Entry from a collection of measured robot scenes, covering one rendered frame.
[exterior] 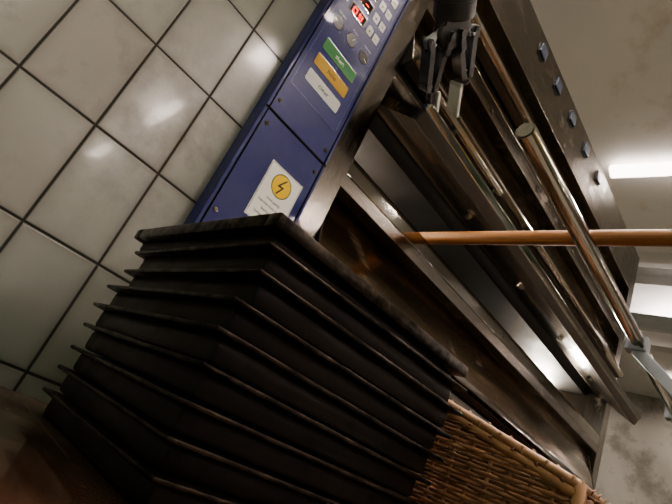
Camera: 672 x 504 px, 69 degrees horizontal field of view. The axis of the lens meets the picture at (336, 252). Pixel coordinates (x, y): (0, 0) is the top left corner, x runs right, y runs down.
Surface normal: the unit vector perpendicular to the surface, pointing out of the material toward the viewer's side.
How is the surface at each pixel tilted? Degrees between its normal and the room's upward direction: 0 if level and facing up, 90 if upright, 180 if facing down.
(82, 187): 90
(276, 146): 90
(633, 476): 90
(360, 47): 90
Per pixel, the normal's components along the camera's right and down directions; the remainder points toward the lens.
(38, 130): 0.70, 0.02
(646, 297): -0.55, -0.53
